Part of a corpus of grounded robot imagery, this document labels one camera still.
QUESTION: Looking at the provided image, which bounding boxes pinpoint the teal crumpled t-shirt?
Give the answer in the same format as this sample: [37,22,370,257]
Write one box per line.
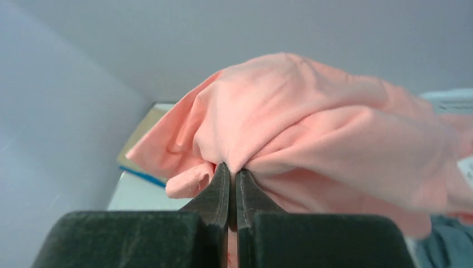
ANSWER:
[416,216,472,268]

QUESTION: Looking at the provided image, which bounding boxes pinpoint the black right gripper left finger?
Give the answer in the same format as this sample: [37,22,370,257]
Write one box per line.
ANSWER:
[33,164,230,268]

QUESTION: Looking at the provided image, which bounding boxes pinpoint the tan folded t-shirt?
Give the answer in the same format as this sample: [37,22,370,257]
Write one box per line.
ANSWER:
[117,107,169,176]

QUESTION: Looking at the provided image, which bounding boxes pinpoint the white plastic basket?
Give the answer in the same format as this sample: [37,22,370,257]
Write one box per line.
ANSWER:
[419,88,472,115]

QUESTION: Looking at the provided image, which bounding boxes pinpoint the pink t-shirt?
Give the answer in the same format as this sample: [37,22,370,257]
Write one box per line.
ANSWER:
[127,53,472,237]

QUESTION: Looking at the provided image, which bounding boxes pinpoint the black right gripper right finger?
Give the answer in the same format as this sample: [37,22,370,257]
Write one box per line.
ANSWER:
[235,170,415,267]

